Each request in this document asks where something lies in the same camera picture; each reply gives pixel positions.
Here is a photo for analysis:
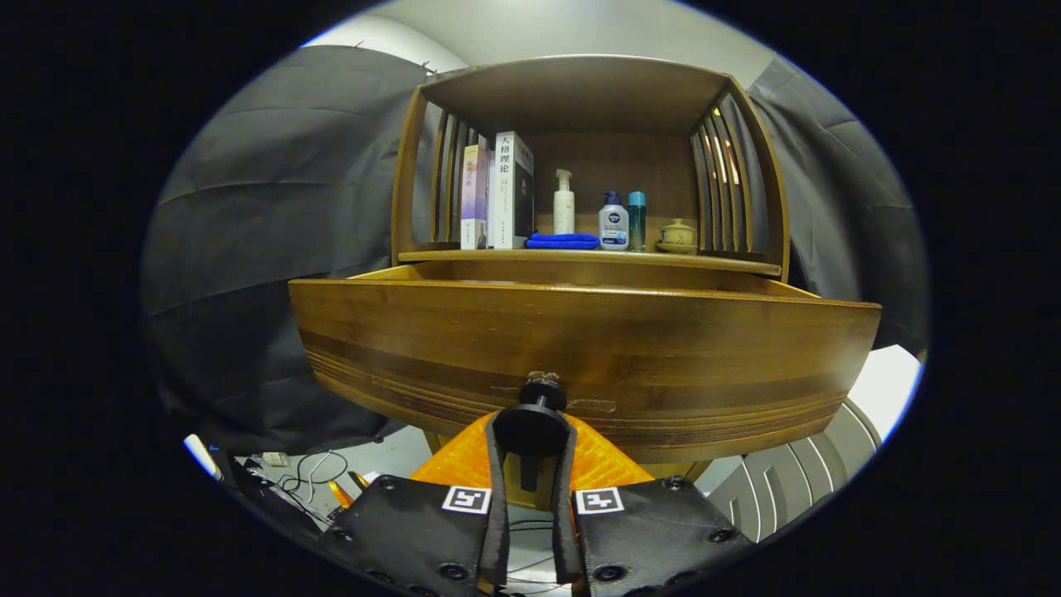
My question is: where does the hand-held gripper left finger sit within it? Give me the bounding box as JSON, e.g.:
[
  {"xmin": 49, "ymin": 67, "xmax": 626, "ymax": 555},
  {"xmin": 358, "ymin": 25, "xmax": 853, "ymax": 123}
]
[{"xmin": 322, "ymin": 412, "xmax": 511, "ymax": 597}]

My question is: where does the wooden cabinet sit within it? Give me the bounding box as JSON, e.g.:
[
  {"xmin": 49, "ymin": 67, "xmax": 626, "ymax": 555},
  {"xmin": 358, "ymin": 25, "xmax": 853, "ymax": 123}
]
[{"xmin": 390, "ymin": 55, "xmax": 791, "ymax": 511}]

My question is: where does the black drawer knob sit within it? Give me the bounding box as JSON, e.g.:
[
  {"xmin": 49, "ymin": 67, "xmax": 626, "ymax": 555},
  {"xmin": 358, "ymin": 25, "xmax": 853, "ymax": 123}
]
[{"xmin": 493, "ymin": 375, "xmax": 573, "ymax": 459}]

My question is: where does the white bottle blue pump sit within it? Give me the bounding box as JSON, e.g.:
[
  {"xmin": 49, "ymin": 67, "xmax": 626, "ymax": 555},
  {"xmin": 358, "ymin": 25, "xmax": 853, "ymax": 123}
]
[{"xmin": 598, "ymin": 190, "xmax": 631, "ymax": 252}]

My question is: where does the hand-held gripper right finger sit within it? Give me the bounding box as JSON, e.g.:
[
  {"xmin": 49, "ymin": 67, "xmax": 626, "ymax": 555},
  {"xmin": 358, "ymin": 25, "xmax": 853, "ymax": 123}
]
[{"xmin": 551, "ymin": 412, "xmax": 751, "ymax": 597}]

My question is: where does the white book with portrait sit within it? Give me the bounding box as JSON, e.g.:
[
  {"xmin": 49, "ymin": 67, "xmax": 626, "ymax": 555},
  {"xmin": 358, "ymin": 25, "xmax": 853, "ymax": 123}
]
[{"xmin": 487, "ymin": 131, "xmax": 535, "ymax": 250}]

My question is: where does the white flat panel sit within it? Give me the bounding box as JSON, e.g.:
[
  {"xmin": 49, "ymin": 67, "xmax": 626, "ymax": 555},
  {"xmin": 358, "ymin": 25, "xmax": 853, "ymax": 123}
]
[{"xmin": 847, "ymin": 344, "xmax": 923, "ymax": 442}]

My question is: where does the blue folded cloth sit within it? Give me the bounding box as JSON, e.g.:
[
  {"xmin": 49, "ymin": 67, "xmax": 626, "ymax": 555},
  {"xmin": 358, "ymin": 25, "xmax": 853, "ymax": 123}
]
[{"xmin": 526, "ymin": 232, "xmax": 601, "ymax": 250}]

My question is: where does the black floor cable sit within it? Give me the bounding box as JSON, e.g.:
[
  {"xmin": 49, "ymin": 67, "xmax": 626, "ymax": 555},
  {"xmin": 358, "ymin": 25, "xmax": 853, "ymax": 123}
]
[{"xmin": 507, "ymin": 518, "xmax": 573, "ymax": 594}]

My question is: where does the purple book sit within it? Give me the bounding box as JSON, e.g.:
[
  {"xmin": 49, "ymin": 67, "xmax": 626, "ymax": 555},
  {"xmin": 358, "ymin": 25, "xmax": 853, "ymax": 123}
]
[{"xmin": 460, "ymin": 143, "xmax": 492, "ymax": 250}]

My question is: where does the wooden drawer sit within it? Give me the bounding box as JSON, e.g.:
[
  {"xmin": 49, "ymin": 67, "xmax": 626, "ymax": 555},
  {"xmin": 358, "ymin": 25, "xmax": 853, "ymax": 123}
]
[{"xmin": 288, "ymin": 261, "xmax": 882, "ymax": 465}]

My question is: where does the white slatted rack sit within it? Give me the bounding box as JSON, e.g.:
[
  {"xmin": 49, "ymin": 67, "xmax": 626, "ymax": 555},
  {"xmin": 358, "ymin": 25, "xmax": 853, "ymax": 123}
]
[{"xmin": 705, "ymin": 398, "xmax": 884, "ymax": 544}]

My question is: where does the beige lidded teacup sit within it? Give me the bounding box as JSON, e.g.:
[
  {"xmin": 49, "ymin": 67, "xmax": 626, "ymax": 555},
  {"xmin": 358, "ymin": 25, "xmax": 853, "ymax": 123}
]
[{"xmin": 655, "ymin": 218, "xmax": 698, "ymax": 255}]

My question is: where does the wooden countertop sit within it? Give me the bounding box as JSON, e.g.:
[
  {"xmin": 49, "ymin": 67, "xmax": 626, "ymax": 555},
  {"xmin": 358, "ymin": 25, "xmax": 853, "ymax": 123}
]
[{"xmin": 398, "ymin": 246, "xmax": 784, "ymax": 279}]

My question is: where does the looped black cable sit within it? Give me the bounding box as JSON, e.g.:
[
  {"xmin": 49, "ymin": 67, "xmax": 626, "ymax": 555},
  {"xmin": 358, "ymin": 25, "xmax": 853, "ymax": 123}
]
[{"xmin": 278, "ymin": 450, "xmax": 351, "ymax": 498}]

